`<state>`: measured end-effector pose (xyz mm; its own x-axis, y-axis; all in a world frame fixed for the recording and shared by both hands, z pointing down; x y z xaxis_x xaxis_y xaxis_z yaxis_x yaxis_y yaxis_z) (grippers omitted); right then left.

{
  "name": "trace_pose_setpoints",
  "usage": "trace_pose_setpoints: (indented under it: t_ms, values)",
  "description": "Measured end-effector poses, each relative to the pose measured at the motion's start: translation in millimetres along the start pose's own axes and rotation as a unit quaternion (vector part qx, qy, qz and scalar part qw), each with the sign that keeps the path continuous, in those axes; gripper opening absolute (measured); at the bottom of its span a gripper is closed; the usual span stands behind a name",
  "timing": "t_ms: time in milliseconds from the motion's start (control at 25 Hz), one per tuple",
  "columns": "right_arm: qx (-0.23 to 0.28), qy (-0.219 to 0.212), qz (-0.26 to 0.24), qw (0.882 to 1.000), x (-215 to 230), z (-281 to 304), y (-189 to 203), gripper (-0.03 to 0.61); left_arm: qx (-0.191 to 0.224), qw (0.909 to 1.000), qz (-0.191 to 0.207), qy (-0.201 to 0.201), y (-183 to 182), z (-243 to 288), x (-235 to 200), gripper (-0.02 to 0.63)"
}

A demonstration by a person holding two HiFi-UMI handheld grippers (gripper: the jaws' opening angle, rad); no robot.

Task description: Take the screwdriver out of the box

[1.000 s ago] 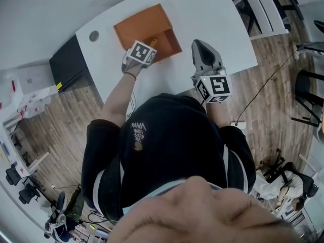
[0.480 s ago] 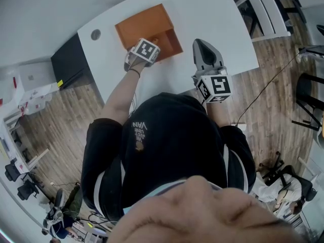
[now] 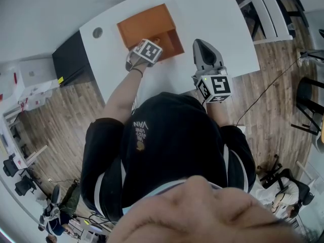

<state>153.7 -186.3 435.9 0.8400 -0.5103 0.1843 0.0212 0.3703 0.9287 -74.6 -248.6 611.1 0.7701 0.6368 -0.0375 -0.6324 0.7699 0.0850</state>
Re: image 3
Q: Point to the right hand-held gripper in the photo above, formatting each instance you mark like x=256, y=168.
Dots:
x=217, y=85

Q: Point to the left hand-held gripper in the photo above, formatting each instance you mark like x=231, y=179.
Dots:
x=148, y=52

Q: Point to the orange box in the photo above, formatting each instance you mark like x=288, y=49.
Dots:
x=144, y=25

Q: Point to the person's right forearm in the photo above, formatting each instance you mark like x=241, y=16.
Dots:
x=221, y=113

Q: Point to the person's left forearm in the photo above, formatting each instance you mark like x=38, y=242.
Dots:
x=121, y=97

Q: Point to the black wrist band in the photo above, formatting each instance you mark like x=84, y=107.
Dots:
x=138, y=70

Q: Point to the person's black shirt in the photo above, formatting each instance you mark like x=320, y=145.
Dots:
x=172, y=140

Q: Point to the black cabinet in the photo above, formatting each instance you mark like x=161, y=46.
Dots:
x=71, y=59

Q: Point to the white chair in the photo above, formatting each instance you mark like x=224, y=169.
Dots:
x=268, y=16

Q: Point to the black stool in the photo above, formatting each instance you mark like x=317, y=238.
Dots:
x=307, y=95

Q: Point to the white cardboard boxes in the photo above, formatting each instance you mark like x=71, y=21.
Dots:
x=30, y=82

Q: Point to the black office chair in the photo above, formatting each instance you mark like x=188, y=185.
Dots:
x=24, y=186
x=293, y=183
x=10, y=166

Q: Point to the person's face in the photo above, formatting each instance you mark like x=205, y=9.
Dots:
x=192, y=216

